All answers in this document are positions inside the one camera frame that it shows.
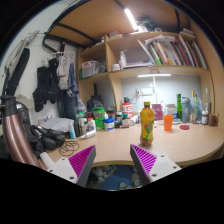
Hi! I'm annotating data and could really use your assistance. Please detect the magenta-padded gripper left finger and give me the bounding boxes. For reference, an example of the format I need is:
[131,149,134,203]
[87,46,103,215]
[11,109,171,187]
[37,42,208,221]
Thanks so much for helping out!
[46,144,97,188]

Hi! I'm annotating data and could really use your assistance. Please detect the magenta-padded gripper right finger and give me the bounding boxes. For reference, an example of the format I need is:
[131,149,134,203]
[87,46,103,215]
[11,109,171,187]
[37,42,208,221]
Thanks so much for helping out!
[129,144,183,187]

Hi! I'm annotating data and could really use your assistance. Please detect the yellow drink bottle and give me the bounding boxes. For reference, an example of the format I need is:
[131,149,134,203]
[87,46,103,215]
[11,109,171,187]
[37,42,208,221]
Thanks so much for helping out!
[139,101,155,147]

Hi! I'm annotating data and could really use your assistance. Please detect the teal tube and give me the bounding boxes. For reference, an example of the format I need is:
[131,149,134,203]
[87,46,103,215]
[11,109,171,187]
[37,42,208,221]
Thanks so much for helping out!
[68,120,77,140]

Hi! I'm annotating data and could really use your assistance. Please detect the black handheld appliance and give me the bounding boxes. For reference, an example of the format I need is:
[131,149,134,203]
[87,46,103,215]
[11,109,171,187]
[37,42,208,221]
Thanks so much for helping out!
[31,124,66,151]

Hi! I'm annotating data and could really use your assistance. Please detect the orange plastic cup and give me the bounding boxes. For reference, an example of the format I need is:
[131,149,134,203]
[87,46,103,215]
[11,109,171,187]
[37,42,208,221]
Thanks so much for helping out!
[163,115,174,132]

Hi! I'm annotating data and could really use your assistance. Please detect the white crumpled paper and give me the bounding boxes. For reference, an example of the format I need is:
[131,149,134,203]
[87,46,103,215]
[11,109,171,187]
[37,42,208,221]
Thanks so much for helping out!
[39,117,74,133]

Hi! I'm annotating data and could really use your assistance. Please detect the white bottle with blue label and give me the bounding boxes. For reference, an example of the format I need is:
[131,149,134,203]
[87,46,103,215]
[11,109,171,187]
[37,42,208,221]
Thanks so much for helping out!
[103,118,115,131]

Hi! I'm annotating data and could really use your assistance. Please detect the magenta carton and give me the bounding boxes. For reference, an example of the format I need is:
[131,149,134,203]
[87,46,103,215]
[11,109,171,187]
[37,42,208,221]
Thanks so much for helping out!
[152,103,164,121]

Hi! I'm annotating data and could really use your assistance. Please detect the red and white canister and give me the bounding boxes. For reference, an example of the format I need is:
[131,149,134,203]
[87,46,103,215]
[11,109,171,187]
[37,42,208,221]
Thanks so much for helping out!
[121,102,133,116]

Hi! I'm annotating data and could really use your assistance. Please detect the white and blue box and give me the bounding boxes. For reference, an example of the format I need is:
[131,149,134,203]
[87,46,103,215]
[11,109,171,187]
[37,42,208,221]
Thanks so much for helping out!
[164,103,178,118]

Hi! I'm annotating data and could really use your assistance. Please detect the green glass bottle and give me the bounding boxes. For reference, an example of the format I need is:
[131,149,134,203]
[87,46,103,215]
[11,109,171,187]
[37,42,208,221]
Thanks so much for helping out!
[176,93,183,120]

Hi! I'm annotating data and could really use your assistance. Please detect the blue hanging jeans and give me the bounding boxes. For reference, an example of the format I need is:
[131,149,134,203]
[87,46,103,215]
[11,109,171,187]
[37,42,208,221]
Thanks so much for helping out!
[64,63,81,118]

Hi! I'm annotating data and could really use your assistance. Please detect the pink hair dryer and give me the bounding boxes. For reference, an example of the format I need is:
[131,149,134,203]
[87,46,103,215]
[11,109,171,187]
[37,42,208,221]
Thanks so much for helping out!
[0,94,43,169]

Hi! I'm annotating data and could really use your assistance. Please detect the clear bottle with gold cap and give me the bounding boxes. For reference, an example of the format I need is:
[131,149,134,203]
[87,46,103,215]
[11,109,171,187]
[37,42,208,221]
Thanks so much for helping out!
[189,89,196,122]

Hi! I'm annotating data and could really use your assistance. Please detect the blue plastic bag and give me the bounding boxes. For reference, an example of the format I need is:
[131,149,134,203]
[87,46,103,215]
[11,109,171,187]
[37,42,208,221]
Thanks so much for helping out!
[189,98,204,122]

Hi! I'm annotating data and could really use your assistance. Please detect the brown mug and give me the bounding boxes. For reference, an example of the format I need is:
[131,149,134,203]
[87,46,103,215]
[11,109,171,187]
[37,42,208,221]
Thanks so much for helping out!
[208,113,219,127]

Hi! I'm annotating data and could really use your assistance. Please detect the black hanging garment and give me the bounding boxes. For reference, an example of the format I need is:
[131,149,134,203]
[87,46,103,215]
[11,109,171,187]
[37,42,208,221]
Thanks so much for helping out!
[32,58,61,113]

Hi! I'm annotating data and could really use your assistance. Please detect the white LED light bar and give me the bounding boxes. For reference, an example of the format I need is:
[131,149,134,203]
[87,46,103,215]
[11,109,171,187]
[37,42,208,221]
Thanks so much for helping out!
[137,73,172,78]

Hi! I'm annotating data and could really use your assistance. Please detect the clear bottle with white cap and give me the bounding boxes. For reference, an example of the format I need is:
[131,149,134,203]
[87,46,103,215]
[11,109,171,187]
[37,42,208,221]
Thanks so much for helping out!
[203,87,211,114]

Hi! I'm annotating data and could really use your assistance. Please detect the wooden shelf unit with books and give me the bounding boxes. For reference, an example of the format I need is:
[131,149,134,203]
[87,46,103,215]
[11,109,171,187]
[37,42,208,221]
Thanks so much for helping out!
[77,29,216,118]

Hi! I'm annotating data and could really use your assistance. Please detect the white ceiling light tube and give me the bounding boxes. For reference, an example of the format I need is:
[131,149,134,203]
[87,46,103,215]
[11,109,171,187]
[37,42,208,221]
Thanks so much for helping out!
[124,8,139,32]

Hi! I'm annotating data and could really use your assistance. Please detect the black coiled cable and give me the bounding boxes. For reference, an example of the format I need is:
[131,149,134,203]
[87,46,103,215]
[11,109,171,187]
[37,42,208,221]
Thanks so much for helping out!
[58,139,81,157]

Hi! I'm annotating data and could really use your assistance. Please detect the white wall socket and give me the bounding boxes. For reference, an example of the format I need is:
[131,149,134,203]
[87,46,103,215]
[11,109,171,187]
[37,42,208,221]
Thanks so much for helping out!
[136,88,154,97]

